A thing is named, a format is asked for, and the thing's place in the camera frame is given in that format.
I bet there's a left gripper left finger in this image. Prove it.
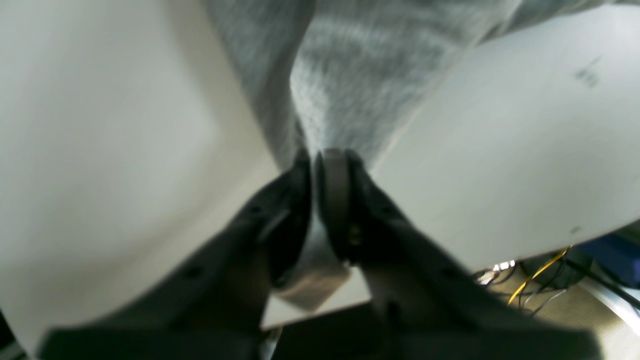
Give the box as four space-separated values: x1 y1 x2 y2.
38 152 311 360

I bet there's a yellow cable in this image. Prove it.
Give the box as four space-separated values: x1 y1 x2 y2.
507 247 571 306

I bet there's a grey t-shirt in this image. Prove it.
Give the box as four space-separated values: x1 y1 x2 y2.
202 0 621 311

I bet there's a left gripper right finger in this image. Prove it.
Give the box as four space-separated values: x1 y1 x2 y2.
315 149 602 360

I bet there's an aluminium frame stand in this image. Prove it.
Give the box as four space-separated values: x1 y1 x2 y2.
578 278 640 337

